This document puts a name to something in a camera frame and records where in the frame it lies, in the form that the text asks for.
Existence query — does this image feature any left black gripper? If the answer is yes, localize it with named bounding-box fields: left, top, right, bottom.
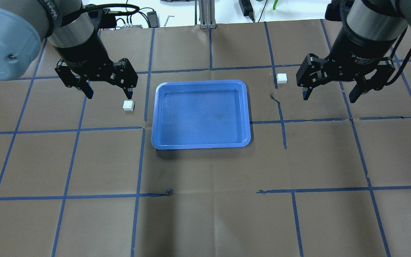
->
left=55, top=34, right=138, bottom=100

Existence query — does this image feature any aluminium frame post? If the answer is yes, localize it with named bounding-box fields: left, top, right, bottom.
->
left=198, top=0, right=217, bottom=30

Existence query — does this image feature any black power adapter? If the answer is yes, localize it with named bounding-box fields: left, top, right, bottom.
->
left=238, top=0, right=254, bottom=19

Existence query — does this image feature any white block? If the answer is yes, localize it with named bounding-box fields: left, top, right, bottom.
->
left=276, top=73, right=288, bottom=84
left=122, top=100, right=135, bottom=112

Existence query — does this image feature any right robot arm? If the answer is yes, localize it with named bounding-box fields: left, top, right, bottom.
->
left=296, top=0, right=411, bottom=103

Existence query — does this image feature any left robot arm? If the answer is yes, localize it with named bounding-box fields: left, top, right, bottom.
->
left=0, top=0, right=140, bottom=100

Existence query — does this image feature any blue plastic tray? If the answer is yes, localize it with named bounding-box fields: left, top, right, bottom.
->
left=151, top=80, right=252, bottom=150

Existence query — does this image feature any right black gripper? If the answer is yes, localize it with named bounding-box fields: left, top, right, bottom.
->
left=296, top=28, right=395, bottom=104

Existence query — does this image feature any small black power brick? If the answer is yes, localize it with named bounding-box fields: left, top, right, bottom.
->
left=146, top=10, right=159, bottom=28

